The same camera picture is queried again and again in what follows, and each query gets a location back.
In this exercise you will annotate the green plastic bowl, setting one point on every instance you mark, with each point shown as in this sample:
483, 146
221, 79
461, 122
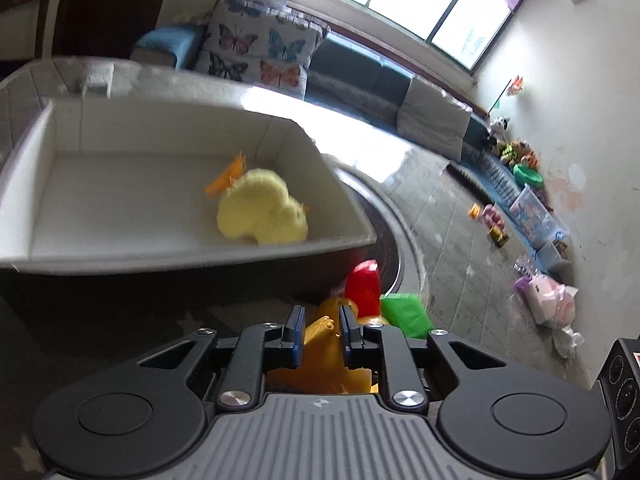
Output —
529, 176

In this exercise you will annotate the pink toy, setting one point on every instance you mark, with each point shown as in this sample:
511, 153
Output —
492, 216

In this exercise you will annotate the small orange toy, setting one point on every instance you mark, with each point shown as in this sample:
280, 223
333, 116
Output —
473, 211

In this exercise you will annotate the round dark rug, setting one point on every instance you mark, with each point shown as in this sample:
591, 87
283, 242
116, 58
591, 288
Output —
395, 245

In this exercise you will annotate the pink plastic bag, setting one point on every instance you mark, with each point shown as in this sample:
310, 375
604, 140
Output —
552, 302

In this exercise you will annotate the dark wooden door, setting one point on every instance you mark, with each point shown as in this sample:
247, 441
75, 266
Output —
112, 5

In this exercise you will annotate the clear plastic toy bin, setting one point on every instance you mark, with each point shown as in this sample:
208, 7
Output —
535, 215

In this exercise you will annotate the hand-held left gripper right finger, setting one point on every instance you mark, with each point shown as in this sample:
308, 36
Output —
348, 337

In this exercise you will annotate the white plastic bag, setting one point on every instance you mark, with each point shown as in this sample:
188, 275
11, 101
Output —
567, 341

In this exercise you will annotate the white storage box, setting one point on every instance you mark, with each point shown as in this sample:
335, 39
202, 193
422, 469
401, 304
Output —
135, 195

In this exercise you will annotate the butterfly print pillow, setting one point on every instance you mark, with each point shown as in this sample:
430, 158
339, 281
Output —
257, 47

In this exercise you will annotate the pile of stuffed toys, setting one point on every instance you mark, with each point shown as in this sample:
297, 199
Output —
509, 146

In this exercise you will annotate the yellow toy car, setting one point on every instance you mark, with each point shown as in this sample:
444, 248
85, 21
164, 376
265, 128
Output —
497, 236

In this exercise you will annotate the orange plastic toy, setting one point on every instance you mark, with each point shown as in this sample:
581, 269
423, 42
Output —
322, 347

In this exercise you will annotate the orange pinwheel toy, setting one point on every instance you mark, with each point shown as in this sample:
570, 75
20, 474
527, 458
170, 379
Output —
514, 86

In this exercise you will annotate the yellow plush duck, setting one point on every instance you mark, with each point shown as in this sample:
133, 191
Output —
262, 207

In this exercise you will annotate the blue patterned floor mat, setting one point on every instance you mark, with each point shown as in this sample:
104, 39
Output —
492, 177

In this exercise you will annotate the red toy block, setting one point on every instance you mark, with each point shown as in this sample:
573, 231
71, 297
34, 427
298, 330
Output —
364, 287

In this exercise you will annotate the dark teal sofa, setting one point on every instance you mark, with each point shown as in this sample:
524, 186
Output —
360, 77

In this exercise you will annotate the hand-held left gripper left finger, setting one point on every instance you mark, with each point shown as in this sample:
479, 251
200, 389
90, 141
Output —
296, 336

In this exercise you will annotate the green toy block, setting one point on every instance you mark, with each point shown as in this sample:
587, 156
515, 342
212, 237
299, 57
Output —
406, 315

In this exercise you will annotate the blue cushion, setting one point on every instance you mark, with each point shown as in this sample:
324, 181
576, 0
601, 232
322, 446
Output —
167, 42

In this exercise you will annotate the grey cloth sofa cover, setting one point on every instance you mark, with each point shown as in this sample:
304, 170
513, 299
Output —
434, 115

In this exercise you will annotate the purple toy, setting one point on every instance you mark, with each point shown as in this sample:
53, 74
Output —
522, 284

